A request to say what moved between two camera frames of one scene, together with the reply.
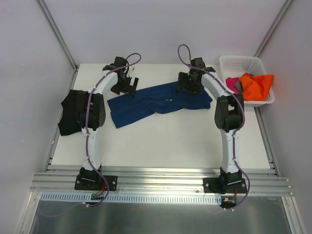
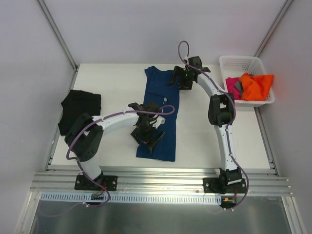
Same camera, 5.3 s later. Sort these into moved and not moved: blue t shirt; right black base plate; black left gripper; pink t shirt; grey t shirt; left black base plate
Moved: black left gripper; blue t shirt
Not moved: pink t shirt; left black base plate; grey t shirt; right black base plate
